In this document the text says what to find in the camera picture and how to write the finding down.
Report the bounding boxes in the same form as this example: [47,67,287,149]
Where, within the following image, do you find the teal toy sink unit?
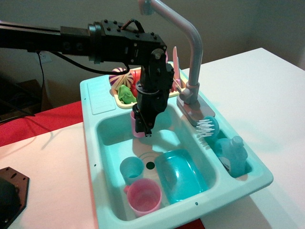
[80,76,273,229]

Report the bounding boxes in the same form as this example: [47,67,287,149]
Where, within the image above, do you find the white wall outlet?
[38,51,52,64]

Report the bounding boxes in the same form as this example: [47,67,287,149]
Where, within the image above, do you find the teal dish brush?
[196,116,220,139]

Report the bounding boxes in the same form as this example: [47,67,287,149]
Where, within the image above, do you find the small pink plastic cup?
[130,111,145,138]

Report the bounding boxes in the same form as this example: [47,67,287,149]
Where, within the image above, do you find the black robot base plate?
[0,167,30,229]

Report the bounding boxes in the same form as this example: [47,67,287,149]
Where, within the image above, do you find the pink toy plates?
[170,81,177,93]

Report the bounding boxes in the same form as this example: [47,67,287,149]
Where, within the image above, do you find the orange toy carrot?
[131,69,141,84]

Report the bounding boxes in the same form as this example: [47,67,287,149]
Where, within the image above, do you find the cream dish rack basket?
[111,67,187,109]

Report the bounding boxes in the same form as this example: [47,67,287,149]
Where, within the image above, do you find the grey toy faucet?
[138,0,215,126]

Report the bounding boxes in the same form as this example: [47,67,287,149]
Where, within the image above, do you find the teal rectangular plastic tray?
[154,149,209,204]

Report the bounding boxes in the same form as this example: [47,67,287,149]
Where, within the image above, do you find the red cloth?
[0,102,83,146]

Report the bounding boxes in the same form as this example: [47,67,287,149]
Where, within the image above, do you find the blue toy soap bottle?
[214,136,248,178]

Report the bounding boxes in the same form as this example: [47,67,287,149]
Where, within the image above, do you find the purple striped toy ball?
[109,72,134,90]

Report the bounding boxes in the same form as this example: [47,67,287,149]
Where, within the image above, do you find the blue plastic cup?
[120,156,144,185]

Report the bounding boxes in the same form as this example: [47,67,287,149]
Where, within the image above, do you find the pink toy knife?
[173,46,180,80]

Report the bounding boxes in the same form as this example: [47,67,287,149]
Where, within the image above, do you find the black power cable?
[0,51,55,144]

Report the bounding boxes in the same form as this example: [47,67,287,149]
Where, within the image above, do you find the pink plastic mug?
[123,178,163,217]

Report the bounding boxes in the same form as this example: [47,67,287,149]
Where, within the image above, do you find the green toy pepper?
[118,84,137,104]

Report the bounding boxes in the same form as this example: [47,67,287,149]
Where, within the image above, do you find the dark red toy fruit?
[131,84,138,98]

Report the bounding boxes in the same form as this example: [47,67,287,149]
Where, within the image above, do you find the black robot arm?
[0,20,174,136]

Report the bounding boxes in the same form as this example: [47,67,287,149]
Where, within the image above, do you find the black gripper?
[132,87,169,137]

